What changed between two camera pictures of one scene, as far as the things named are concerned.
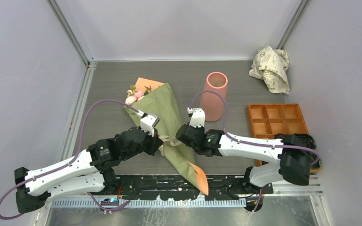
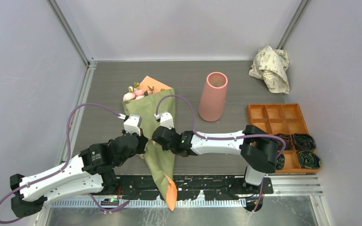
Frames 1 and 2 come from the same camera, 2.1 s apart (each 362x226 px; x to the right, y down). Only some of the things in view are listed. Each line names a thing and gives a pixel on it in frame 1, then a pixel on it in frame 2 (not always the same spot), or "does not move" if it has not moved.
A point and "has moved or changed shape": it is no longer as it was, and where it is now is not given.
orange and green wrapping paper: [159, 101] has moved or changed shape
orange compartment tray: [267, 120] does not move
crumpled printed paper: [271, 65] does not move
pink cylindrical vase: [212, 103] does not move
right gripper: [201, 128] to [165, 148]
